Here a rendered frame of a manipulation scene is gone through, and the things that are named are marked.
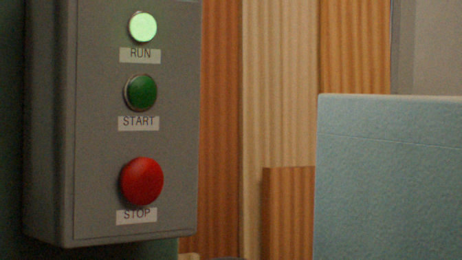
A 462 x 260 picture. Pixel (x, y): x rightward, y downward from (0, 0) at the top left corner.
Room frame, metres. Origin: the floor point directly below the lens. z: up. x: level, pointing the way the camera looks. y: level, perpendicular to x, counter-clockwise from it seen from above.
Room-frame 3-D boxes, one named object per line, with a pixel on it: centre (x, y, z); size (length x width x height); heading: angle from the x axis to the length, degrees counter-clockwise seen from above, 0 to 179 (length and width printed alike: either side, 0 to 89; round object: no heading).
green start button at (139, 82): (0.56, 0.06, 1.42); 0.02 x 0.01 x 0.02; 128
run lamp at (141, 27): (0.56, 0.06, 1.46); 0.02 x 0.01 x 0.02; 128
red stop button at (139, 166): (0.55, 0.05, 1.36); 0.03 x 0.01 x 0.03; 128
